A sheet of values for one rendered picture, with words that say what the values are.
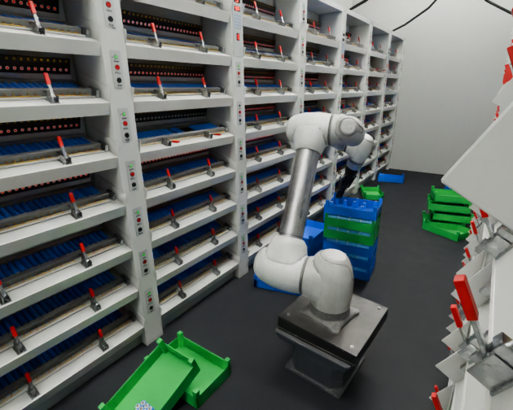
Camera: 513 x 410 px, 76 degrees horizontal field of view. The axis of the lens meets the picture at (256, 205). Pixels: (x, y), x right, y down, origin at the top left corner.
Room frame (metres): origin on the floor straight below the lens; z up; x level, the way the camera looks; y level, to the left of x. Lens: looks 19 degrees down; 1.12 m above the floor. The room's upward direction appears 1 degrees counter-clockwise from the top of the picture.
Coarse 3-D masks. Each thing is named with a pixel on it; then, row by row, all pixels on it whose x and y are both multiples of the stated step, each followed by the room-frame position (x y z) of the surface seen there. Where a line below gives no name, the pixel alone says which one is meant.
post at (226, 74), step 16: (208, 32) 1.89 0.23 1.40; (224, 32) 1.83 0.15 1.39; (208, 64) 1.89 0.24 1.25; (224, 80) 1.83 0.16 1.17; (240, 96) 1.85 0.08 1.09; (208, 112) 1.90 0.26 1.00; (224, 112) 1.84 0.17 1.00; (240, 128) 1.84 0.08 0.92; (240, 160) 1.84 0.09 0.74; (240, 224) 1.82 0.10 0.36; (240, 240) 1.82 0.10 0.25; (240, 256) 1.81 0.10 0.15; (240, 272) 1.81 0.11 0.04
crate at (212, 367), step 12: (180, 336) 1.21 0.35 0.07; (180, 348) 1.21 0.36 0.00; (192, 348) 1.19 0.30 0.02; (204, 348) 1.15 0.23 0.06; (204, 360) 1.13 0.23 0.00; (216, 360) 1.11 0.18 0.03; (228, 360) 1.05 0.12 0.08; (204, 372) 1.07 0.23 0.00; (216, 372) 1.07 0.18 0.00; (228, 372) 1.05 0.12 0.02; (192, 384) 1.01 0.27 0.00; (204, 384) 1.01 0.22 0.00; (216, 384) 0.99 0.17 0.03; (192, 396) 0.91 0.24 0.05; (204, 396) 0.94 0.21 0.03
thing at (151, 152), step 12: (156, 120) 1.60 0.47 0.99; (168, 120) 1.65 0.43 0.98; (180, 120) 1.72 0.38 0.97; (216, 120) 1.87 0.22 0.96; (228, 132) 1.82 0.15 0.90; (156, 144) 1.43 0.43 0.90; (180, 144) 1.49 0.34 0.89; (192, 144) 1.55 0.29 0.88; (204, 144) 1.62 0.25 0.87; (216, 144) 1.69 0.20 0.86; (144, 156) 1.33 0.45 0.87; (156, 156) 1.38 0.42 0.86; (168, 156) 1.44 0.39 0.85
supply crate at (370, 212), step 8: (336, 192) 2.05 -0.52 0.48; (328, 200) 1.89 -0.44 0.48; (352, 200) 2.00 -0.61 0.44; (360, 200) 1.98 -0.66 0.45; (368, 200) 1.95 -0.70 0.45; (328, 208) 1.88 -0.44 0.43; (336, 208) 1.85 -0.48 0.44; (344, 208) 1.83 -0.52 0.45; (352, 208) 1.81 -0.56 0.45; (360, 208) 1.94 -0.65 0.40; (368, 208) 1.94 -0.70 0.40; (376, 208) 1.74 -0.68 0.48; (352, 216) 1.81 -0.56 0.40; (360, 216) 1.79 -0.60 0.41; (368, 216) 1.76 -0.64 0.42; (376, 216) 1.75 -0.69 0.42
